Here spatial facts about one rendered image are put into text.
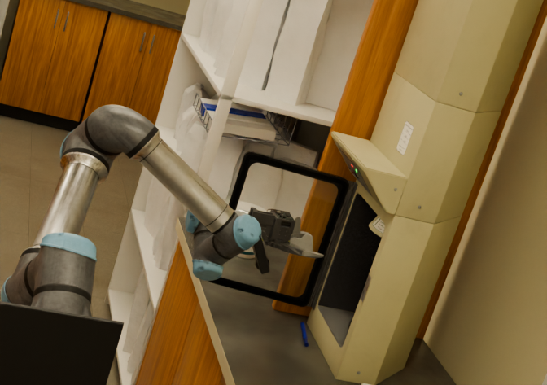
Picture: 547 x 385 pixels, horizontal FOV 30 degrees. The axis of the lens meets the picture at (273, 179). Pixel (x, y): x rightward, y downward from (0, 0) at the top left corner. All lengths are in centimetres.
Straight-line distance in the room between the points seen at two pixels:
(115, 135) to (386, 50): 84
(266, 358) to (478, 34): 98
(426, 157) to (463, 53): 27
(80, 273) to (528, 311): 123
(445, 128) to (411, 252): 33
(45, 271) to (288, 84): 183
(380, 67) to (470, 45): 41
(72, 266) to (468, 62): 106
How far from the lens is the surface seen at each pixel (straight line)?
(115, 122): 237
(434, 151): 253
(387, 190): 253
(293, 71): 372
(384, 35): 281
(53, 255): 211
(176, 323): 335
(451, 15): 255
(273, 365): 266
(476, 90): 253
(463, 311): 306
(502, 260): 292
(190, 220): 255
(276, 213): 263
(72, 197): 236
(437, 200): 258
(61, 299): 206
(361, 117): 285
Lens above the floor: 206
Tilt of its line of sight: 15 degrees down
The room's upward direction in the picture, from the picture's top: 18 degrees clockwise
